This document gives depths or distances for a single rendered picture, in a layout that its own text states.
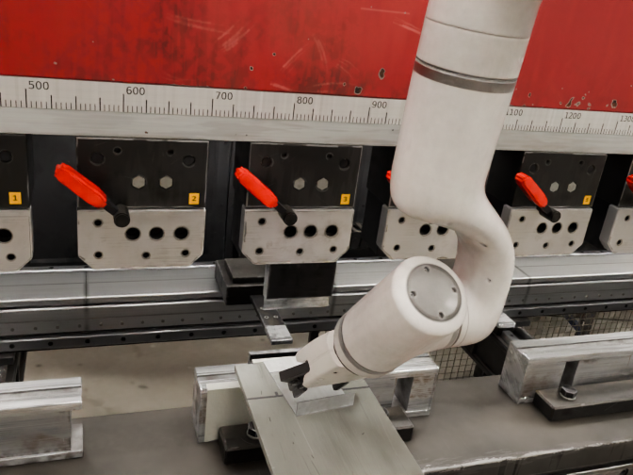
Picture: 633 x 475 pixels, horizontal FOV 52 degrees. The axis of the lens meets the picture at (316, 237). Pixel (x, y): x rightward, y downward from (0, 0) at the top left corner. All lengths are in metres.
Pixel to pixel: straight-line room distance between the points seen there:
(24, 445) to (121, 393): 1.61
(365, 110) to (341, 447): 0.42
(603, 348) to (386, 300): 0.73
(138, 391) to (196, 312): 1.42
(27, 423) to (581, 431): 0.87
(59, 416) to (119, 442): 0.11
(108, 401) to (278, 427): 1.74
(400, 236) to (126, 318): 0.52
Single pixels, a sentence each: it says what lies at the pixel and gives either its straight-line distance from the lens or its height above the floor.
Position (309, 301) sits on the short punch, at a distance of 0.97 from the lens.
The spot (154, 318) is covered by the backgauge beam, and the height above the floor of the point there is 0.94.
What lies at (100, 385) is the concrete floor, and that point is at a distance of 2.64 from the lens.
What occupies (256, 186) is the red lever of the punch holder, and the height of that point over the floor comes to 1.30.
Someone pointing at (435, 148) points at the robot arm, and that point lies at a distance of 0.57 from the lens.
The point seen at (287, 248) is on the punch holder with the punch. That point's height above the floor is 1.20.
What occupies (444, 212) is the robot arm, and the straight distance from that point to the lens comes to 0.60.
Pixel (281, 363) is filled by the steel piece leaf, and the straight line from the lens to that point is 0.98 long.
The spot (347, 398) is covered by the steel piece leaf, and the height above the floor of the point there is 1.02.
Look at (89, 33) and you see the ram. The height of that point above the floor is 1.45.
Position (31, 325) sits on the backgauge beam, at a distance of 1.20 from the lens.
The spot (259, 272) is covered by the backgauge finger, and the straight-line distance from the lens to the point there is 1.16.
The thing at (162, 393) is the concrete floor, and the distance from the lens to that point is 2.59.
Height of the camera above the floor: 1.55
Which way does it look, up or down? 22 degrees down
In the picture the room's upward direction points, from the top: 7 degrees clockwise
